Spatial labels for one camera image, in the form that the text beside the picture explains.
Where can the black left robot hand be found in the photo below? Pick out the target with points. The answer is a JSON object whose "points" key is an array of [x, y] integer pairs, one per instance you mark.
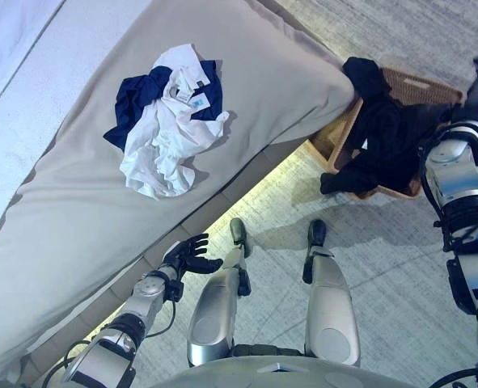
{"points": [[190, 256]]}

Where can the white shirt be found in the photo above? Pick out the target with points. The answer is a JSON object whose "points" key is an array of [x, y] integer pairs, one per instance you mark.
{"points": [[170, 137]]}

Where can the navy blue garment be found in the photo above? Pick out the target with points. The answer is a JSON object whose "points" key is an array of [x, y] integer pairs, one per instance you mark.
{"points": [[135, 97]]}

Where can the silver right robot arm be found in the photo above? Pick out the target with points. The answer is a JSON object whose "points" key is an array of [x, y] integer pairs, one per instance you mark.
{"points": [[457, 178]]}

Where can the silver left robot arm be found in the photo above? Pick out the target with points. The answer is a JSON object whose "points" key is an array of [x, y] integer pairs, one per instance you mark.
{"points": [[141, 299]]}

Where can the grey bed base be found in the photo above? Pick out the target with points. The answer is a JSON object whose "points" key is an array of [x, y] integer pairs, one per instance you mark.
{"points": [[206, 210]]}

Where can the brown wicker basket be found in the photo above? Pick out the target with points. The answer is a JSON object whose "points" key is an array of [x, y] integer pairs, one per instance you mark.
{"points": [[428, 91]]}

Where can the beige bed mattress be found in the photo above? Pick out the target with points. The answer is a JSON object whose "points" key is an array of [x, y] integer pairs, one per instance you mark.
{"points": [[242, 129]]}

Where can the silver left robot leg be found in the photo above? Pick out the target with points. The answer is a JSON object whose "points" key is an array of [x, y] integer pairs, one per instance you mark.
{"points": [[214, 315]]}

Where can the silver robot leg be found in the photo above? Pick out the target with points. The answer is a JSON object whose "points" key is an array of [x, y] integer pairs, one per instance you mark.
{"points": [[329, 315], [214, 315]]}

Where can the black garment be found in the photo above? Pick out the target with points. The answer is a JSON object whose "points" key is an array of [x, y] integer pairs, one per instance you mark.
{"points": [[384, 133]]}

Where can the grey robot torso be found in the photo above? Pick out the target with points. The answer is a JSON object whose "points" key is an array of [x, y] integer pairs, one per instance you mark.
{"points": [[279, 376]]}

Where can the silver right robot leg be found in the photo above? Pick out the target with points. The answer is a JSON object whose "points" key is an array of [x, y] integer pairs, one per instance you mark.
{"points": [[329, 315]]}

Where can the white bedding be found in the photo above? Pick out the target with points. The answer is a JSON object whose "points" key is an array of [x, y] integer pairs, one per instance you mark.
{"points": [[28, 101]]}

